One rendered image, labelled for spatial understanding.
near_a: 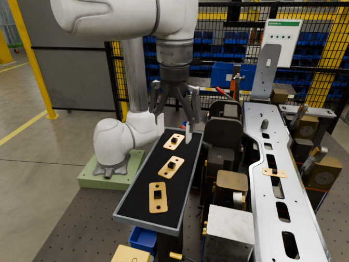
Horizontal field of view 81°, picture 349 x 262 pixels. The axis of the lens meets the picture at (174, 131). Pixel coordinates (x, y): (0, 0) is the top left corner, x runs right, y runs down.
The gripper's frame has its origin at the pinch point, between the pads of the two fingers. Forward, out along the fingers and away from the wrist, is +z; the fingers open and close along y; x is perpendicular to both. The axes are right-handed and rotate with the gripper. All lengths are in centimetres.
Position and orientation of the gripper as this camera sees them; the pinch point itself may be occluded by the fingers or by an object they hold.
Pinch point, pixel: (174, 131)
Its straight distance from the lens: 62.5
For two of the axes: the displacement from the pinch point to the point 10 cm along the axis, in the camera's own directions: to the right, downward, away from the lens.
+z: 0.0, 8.5, 5.2
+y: 9.0, 2.2, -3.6
